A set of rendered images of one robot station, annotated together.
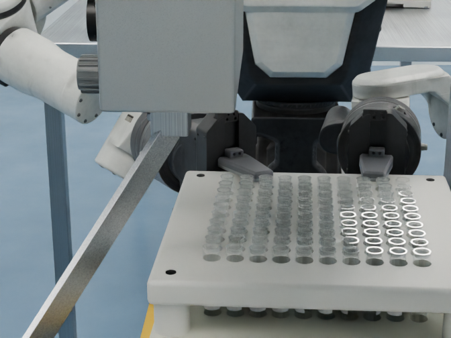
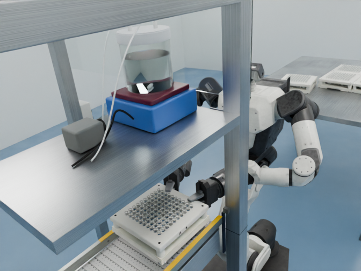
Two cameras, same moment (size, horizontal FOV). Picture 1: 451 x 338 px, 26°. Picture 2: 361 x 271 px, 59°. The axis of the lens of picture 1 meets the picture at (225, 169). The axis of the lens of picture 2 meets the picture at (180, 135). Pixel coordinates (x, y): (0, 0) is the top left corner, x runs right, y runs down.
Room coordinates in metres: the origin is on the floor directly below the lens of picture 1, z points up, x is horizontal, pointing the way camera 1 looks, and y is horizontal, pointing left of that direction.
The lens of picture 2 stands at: (0.14, -0.70, 1.76)
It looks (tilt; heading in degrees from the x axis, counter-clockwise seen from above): 26 degrees down; 39
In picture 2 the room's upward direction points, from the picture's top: 5 degrees counter-clockwise
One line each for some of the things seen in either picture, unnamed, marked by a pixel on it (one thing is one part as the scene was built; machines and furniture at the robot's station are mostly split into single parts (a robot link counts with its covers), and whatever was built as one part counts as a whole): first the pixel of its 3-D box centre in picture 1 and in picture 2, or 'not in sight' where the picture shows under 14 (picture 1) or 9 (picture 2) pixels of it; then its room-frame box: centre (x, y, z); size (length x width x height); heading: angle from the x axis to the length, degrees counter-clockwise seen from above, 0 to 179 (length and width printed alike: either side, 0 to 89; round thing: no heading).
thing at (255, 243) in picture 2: not in sight; (247, 254); (1.39, -0.11, 0.28); 0.21 x 0.20 x 0.13; 178
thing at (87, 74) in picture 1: (94, 68); not in sight; (0.78, 0.11, 1.17); 0.03 x 0.03 x 0.04; 87
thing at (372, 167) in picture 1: (375, 163); (195, 195); (0.87, -0.14, 1.06); 0.06 x 0.03 x 0.02; 169
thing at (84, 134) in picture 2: not in sight; (87, 133); (0.58, -0.02, 1.41); 0.10 x 0.07 x 0.06; 177
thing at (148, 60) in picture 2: not in sight; (146, 56); (0.81, -0.05, 1.56); 0.15 x 0.15 x 0.19
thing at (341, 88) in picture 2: not in sight; (339, 84); (2.80, -0.20, 0.91); 0.24 x 0.24 x 0.02; 84
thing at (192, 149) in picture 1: (201, 158); (172, 177); (0.95, 0.03, 1.04); 0.12 x 0.10 x 0.13; 29
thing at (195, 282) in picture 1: (315, 231); (159, 212); (0.75, -0.07, 1.04); 0.25 x 0.24 x 0.02; 85
